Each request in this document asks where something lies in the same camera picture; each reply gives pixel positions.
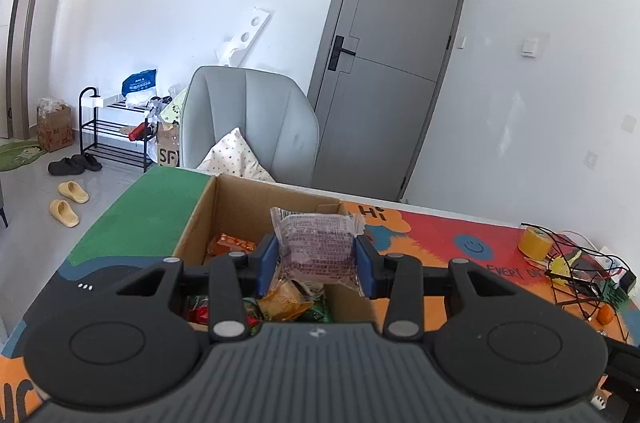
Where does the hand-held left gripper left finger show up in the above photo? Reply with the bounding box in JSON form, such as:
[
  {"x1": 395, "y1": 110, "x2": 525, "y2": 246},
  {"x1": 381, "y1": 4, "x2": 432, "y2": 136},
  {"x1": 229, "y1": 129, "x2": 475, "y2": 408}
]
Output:
[{"x1": 112, "y1": 235, "x2": 279, "y2": 343}]

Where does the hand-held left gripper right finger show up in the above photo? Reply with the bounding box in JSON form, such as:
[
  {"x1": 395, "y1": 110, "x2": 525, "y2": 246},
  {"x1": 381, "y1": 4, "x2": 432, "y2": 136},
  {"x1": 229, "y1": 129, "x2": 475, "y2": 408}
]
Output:
[{"x1": 354, "y1": 237, "x2": 508, "y2": 340}]

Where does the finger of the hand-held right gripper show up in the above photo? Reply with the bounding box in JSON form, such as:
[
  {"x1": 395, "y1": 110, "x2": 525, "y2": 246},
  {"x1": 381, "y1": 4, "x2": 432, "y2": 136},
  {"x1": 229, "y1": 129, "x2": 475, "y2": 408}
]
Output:
[{"x1": 600, "y1": 337, "x2": 640, "y2": 423}]

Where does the orange rice cracker packet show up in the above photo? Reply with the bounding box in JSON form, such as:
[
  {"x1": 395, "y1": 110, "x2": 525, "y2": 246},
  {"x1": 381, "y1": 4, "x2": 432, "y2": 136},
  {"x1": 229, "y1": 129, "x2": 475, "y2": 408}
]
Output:
[{"x1": 257, "y1": 279, "x2": 313, "y2": 323}]

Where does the orange red snack packet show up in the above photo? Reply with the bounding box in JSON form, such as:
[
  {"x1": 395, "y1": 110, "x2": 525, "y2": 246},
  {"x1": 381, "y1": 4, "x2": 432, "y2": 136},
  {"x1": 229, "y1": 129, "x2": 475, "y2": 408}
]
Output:
[{"x1": 207, "y1": 234, "x2": 257, "y2": 256}]

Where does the purple snack packet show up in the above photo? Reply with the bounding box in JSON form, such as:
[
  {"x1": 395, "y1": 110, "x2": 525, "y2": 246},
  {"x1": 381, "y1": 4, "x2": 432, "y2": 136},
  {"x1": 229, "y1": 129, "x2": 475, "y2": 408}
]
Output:
[{"x1": 270, "y1": 206, "x2": 366, "y2": 294}]

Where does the brown cardboard box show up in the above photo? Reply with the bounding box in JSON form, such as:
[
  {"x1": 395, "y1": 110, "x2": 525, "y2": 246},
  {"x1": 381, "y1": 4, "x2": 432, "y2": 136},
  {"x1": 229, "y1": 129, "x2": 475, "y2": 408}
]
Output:
[{"x1": 172, "y1": 174, "x2": 381, "y2": 329}]

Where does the dark green snack packet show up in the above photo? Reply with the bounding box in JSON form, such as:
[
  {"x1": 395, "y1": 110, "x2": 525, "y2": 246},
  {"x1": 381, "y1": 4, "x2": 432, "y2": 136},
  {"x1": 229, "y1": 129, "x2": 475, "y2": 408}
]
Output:
[{"x1": 300, "y1": 295, "x2": 333, "y2": 323}]

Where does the green snack packet red label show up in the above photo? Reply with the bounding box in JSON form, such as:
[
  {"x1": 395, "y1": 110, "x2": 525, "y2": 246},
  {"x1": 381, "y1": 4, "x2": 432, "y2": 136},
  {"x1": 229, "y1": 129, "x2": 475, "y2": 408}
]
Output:
[{"x1": 185, "y1": 295, "x2": 211, "y2": 325}]

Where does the white dotted pillow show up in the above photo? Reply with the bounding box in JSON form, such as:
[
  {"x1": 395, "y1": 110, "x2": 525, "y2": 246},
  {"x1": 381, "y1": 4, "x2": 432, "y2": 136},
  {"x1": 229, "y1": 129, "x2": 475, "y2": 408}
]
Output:
[{"x1": 196, "y1": 128, "x2": 276, "y2": 183}]

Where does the printed paper bag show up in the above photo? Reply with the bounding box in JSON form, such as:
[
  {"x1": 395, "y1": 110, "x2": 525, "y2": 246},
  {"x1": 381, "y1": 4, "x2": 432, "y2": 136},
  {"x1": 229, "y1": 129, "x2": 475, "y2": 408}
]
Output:
[{"x1": 156, "y1": 123, "x2": 182, "y2": 168}]

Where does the grey chair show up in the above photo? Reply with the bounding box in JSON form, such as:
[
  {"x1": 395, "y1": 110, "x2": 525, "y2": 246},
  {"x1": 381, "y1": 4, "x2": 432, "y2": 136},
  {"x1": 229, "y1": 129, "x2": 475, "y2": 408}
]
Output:
[{"x1": 180, "y1": 66, "x2": 321, "y2": 186}]

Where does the yellow tape roll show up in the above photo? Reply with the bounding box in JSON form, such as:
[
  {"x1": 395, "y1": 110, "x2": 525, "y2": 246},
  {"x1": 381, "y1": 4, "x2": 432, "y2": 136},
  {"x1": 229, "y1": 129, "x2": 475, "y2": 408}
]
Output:
[{"x1": 517, "y1": 225, "x2": 553, "y2": 261}]

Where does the green patterned bag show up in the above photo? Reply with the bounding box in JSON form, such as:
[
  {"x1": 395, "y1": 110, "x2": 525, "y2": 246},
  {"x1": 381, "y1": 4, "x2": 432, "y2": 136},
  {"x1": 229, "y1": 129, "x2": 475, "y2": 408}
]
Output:
[{"x1": 160, "y1": 96, "x2": 188, "y2": 126}]

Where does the yellow slipper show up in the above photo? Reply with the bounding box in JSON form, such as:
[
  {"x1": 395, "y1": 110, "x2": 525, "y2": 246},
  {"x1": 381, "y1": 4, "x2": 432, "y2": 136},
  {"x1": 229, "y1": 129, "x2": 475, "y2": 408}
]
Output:
[
  {"x1": 58, "y1": 180, "x2": 91, "y2": 204},
  {"x1": 49, "y1": 200, "x2": 81, "y2": 228}
]

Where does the black slipper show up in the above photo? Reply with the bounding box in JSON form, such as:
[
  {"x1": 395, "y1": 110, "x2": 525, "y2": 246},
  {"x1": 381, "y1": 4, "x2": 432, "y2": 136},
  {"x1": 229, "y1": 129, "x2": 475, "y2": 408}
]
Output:
[
  {"x1": 71, "y1": 153, "x2": 103, "y2": 171},
  {"x1": 48, "y1": 157, "x2": 85, "y2": 176}
]

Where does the black shoe rack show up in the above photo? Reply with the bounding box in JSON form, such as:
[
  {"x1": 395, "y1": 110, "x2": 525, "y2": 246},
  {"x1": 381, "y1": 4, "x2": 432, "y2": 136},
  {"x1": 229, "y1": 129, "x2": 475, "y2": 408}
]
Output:
[{"x1": 77, "y1": 87, "x2": 161, "y2": 174}]

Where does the grey door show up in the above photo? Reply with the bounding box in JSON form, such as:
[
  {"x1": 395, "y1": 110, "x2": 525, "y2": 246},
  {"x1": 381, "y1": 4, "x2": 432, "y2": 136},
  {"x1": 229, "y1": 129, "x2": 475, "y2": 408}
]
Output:
[{"x1": 307, "y1": 0, "x2": 472, "y2": 202}]

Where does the blue plastic bag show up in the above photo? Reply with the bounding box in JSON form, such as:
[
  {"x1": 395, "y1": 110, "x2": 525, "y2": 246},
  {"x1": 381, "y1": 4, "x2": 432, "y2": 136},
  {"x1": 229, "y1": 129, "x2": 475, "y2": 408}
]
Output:
[{"x1": 122, "y1": 69, "x2": 158, "y2": 99}]

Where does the brown floor carton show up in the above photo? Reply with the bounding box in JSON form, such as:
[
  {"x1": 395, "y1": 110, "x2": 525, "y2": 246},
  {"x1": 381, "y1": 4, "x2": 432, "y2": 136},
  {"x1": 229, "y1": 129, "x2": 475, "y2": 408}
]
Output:
[{"x1": 36, "y1": 97, "x2": 75, "y2": 153}]

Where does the green rug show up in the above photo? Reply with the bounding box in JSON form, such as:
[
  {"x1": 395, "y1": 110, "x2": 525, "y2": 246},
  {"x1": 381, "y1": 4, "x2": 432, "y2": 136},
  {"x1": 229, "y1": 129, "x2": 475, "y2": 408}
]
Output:
[{"x1": 0, "y1": 139, "x2": 45, "y2": 172}]

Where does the black wire stand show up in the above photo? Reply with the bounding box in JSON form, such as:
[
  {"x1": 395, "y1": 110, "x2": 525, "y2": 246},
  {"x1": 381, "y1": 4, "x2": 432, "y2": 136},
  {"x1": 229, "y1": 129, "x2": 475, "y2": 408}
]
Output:
[{"x1": 520, "y1": 223, "x2": 638, "y2": 346}]

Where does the black door handle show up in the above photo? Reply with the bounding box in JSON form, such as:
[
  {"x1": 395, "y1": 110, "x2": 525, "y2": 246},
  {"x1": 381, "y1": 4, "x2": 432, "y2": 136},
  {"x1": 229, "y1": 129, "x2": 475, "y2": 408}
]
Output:
[{"x1": 327, "y1": 36, "x2": 358, "y2": 71}]

